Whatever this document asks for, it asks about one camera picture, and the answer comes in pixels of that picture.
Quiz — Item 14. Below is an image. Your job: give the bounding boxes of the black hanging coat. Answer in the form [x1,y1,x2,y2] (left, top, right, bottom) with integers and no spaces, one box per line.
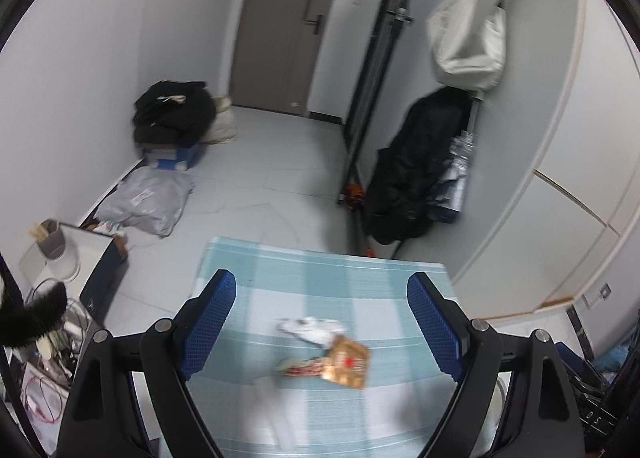
[362,86,474,245]

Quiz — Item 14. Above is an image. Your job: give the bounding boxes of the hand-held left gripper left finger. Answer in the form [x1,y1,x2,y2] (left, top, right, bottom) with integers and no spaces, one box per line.
[57,269,237,458]

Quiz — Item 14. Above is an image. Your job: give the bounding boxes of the blue checked tablecloth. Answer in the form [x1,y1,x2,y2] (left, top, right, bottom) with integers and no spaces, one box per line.
[160,236,497,458]

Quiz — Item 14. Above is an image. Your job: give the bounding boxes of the white hanging bag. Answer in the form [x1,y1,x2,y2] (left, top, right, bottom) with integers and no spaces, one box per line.
[426,0,517,91]

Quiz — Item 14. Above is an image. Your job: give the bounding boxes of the orange snack wrapper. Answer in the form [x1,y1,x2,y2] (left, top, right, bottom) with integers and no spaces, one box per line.
[320,335,371,391]

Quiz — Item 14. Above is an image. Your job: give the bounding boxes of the beige cloth bag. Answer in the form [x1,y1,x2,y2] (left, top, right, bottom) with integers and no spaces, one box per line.
[200,95,240,145]

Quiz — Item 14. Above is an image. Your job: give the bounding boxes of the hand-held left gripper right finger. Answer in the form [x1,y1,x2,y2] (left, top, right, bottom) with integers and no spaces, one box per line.
[406,272,586,458]

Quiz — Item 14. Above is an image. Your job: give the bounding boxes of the white tissue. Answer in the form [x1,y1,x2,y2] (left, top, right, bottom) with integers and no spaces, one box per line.
[276,316,346,349]

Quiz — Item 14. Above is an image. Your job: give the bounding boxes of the white wardrobe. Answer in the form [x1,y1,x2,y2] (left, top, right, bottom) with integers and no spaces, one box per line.
[450,0,640,319]

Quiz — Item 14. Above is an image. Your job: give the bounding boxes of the grey entrance door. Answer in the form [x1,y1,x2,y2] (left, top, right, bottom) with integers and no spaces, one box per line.
[231,0,351,117]

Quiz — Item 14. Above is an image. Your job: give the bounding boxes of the red cable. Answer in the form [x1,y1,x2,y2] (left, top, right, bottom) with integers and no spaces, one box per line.
[22,372,72,425]

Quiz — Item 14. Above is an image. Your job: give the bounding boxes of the blue storage box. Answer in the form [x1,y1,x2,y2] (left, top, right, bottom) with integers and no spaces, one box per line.
[142,143,205,173]

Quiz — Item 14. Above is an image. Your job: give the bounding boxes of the grey plastic parcel bag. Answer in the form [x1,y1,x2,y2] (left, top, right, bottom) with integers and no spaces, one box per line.
[95,168,195,237]

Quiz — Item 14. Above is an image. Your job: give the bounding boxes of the grey cup with sticks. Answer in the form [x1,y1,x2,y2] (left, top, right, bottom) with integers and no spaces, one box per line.
[31,219,66,259]

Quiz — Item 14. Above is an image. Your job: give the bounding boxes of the light blue cloth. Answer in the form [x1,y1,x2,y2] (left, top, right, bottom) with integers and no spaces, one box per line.
[594,345,632,373]

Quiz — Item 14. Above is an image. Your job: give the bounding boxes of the tangled cables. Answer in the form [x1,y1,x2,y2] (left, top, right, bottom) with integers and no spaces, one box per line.
[20,278,93,379]

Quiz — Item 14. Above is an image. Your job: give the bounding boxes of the dark blue box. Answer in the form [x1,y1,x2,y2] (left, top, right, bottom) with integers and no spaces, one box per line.
[60,223,130,324]

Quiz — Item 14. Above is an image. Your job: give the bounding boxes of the black fuzzy cloth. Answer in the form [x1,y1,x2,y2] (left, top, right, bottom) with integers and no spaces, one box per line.
[0,268,69,350]

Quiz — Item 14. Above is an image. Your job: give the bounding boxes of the black clothes pile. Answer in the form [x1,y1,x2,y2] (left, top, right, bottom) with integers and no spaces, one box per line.
[132,80,217,147]

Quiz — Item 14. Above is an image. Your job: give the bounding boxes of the colourful small packet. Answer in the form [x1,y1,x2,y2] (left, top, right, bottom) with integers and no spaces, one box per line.
[91,220,129,255]

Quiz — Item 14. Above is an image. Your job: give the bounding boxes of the orange black tool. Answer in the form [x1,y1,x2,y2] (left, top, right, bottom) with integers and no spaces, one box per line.
[339,182,367,209]

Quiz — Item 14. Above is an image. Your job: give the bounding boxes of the red candy wrapper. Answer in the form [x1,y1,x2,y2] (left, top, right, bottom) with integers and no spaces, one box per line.
[277,357,331,380]

